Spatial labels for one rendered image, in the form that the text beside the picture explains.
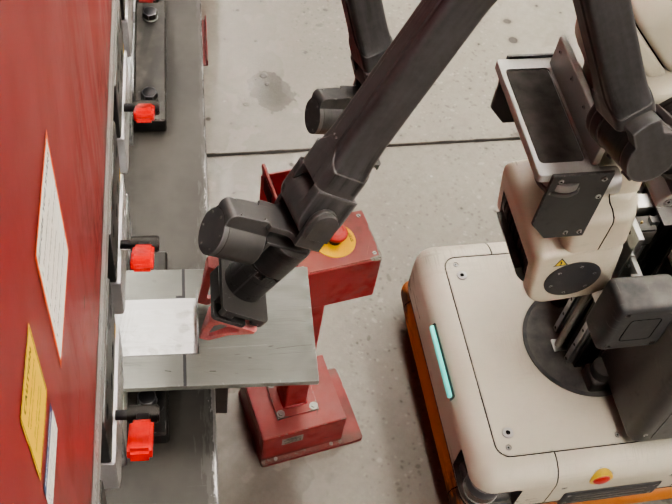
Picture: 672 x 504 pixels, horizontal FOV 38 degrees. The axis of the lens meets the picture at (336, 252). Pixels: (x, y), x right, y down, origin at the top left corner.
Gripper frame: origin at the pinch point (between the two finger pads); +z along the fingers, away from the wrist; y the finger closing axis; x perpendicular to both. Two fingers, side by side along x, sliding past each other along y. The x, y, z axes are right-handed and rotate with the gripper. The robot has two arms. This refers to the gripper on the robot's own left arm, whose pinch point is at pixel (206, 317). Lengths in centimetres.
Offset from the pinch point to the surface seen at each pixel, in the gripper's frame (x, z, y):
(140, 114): -21.3, -22.0, -7.7
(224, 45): 60, 79, -163
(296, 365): 10.8, -4.3, 6.7
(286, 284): 10.4, -4.3, -6.0
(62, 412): -37, -43, 42
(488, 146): 126, 41, -121
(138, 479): -0.5, 17.2, 15.7
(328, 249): 30.3, 8.8, -27.6
